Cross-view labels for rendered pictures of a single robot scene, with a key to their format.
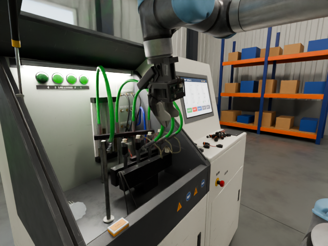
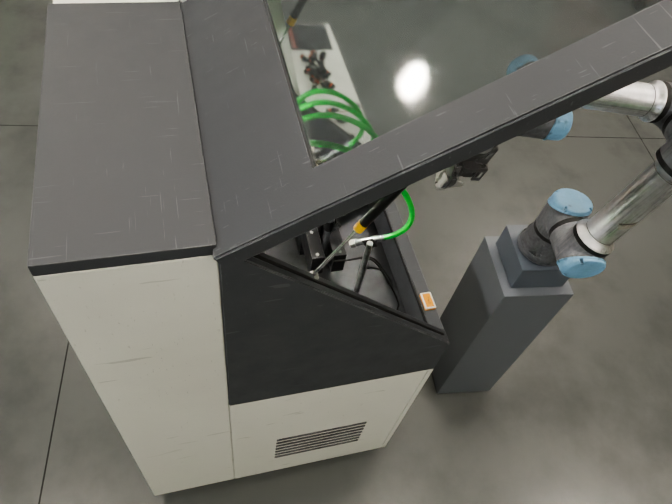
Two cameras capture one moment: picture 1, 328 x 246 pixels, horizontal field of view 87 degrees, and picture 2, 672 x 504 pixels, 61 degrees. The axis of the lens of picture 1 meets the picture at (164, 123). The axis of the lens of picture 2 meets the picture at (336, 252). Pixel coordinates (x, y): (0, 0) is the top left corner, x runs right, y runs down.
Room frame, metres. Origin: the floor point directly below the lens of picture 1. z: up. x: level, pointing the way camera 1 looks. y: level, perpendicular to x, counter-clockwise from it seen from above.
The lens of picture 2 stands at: (0.26, 1.02, 2.25)
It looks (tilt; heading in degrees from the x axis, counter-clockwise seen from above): 53 degrees down; 298
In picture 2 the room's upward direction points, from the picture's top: 12 degrees clockwise
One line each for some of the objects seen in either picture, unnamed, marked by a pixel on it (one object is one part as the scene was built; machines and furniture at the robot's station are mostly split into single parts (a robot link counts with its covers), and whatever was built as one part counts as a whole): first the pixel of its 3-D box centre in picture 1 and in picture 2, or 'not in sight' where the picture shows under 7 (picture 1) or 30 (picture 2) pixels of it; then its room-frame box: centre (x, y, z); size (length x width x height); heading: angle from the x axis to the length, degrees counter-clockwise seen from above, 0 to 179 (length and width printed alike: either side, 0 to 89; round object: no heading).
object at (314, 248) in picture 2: (144, 172); (314, 225); (0.83, 0.10, 0.91); 0.34 x 0.10 x 0.15; 141
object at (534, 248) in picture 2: not in sight; (547, 237); (0.26, -0.33, 0.95); 0.15 x 0.15 x 0.10
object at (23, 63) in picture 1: (88, 69); not in sight; (0.91, 0.38, 1.43); 0.54 x 0.03 x 0.02; 141
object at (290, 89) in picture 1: (268, 83); not in sight; (5.35, -3.15, 1.50); 2.78 x 0.86 x 3.00; 44
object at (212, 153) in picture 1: (216, 141); not in sight; (1.19, -0.38, 0.96); 0.70 x 0.22 x 0.03; 141
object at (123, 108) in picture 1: (128, 109); not in sight; (1.09, 0.23, 1.20); 0.13 x 0.03 x 0.31; 141
